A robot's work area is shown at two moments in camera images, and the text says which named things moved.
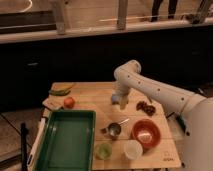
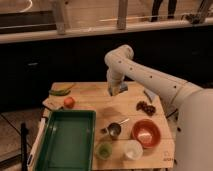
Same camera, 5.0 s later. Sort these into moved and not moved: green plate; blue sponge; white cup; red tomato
Moved: blue sponge
Not moved: red tomato; green plate; white cup
